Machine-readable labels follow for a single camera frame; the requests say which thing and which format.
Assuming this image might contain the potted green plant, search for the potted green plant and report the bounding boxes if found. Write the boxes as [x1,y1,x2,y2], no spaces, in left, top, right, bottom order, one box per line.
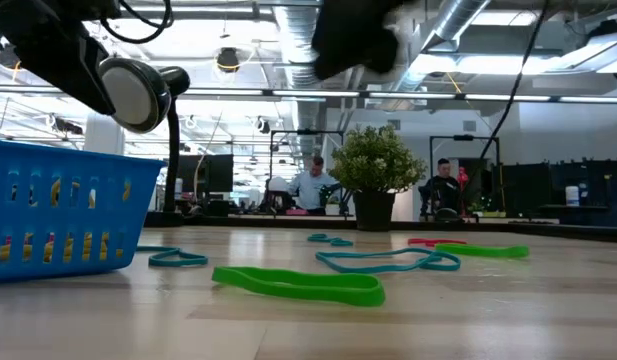
[329,124,428,232]

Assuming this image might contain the green rubber band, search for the green rubber band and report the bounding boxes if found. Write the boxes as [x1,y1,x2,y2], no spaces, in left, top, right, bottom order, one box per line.
[211,266,387,308]
[434,242,531,260]

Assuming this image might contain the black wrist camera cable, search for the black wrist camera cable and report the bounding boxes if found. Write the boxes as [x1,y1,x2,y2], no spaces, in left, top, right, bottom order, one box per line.
[98,0,175,45]

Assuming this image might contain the black aluminium table frame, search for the black aluminium table frame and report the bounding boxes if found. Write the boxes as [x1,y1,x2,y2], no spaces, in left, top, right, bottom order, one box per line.
[143,210,617,245]

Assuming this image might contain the black background rig frame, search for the black background rig frame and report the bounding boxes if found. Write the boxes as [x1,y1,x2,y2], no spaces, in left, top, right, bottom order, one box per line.
[428,133,502,216]
[269,128,345,216]

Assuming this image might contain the black computer monitor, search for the black computer monitor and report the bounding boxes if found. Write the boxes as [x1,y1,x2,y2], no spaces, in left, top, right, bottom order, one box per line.
[175,153,235,194]

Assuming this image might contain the round black ceiling fixture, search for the round black ceiling fixture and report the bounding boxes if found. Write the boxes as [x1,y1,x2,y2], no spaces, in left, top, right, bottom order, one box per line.
[216,47,241,74]

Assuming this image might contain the long black cable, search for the long black cable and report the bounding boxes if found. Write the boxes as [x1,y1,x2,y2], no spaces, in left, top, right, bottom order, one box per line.
[475,0,550,161]

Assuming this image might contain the teal rubber band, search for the teal rubber band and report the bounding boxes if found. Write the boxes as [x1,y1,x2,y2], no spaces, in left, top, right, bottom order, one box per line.
[307,232,354,248]
[135,245,209,268]
[315,248,462,275]

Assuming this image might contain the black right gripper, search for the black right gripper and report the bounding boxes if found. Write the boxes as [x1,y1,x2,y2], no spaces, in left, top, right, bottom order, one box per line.
[310,0,414,81]

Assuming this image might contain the yellow rubber band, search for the yellow rubber band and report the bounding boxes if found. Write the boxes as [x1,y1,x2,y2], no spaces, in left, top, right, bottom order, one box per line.
[0,179,133,264]

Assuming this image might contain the black desk lamp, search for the black desk lamp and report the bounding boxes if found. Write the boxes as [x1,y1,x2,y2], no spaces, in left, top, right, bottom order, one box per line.
[98,56,192,227]

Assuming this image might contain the person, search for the person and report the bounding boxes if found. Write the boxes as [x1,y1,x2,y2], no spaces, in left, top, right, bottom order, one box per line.
[287,155,339,217]
[418,157,462,221]

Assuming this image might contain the blue plastic slotted bin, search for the blue plastic slotted bin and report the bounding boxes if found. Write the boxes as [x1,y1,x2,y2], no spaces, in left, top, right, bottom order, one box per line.
[0,138,168,284]

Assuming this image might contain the black shelving unit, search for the black shelving unit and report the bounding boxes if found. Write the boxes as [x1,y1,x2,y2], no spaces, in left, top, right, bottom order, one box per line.
[492,158,617,227]

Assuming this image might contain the red rubber band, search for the red rubber band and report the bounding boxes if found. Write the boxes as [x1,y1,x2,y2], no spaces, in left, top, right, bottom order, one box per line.
[407,237,468,249]
[2,233,57,251]

